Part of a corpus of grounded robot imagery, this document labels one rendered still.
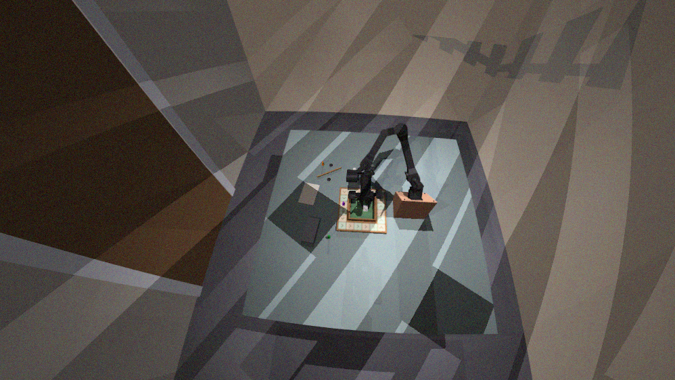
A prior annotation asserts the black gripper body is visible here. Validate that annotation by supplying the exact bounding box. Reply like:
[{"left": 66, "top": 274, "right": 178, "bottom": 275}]
[{"left": 348, "top": 183, "right": 383, "bottom": 199}]

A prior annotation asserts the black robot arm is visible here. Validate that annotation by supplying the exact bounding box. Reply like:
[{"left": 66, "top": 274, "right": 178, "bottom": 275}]
[{"left": 346, "top": 123, "right": 424, "bottom": 201}]

